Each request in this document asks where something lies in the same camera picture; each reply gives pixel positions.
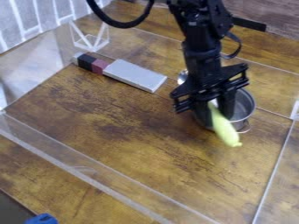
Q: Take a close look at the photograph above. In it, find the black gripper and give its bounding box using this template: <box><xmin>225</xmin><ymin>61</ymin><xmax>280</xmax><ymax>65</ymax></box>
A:
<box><xmin>170</xmin><ymin>46</ymin><xmax>249</xmax><ymax>128</ymax></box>

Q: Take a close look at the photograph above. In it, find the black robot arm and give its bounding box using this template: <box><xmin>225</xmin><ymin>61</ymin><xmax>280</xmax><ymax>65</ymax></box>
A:
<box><xmin>169</xmin><ymin>0</ymin><xmax>249</xmax><ymax>129</ymax></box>

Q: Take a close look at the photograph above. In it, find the small steel pot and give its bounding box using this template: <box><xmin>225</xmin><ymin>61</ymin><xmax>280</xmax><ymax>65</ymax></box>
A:
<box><xmin>177</xmin><ymin>69</ymin><xmax>258</xmax><ymax>135</ymax></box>

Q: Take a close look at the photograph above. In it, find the grey block with coloured end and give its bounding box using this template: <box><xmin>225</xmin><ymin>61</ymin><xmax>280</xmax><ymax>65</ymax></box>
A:
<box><xmin>71</xmin><ymin>52</ymin><xmax>167</xmax><ymax>93</ymax></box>

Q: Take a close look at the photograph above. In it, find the clear acrylic triangular stand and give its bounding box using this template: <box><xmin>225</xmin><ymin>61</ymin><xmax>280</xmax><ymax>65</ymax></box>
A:
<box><xmin>70</xmin><ymin>21</ymin><xmax>110</xmax><ymax>53</ymax></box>

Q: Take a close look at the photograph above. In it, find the blue object at bottom edge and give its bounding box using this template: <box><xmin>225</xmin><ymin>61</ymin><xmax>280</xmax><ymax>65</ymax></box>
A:
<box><xmin>25</xmin><ymin>213</ymin><xmax>59</xmax><ymax>224</ymax></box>

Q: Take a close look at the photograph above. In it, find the black wall strip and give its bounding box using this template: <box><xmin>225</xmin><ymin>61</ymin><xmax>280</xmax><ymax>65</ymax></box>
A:
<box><xmin>233</xmin><ymin>17</ymin><xmax>268</xmax><ymax>32</ymax></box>

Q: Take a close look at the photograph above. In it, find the clear acrylic enclosure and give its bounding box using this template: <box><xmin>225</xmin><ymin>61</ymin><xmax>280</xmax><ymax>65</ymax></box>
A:
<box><xmin>0</xmin><ymin>29</ymin><xmax>299</xmax><ymax>224</ymax></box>

